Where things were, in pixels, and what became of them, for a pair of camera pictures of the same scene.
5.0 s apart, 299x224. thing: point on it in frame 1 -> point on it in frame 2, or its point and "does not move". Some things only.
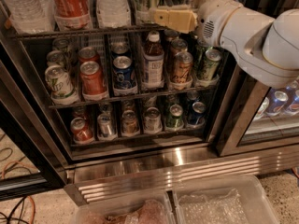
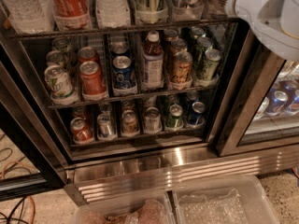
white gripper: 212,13 -> 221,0
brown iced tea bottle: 153,62 does not move
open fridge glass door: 28,166 does not move
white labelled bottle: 113,9 does not move
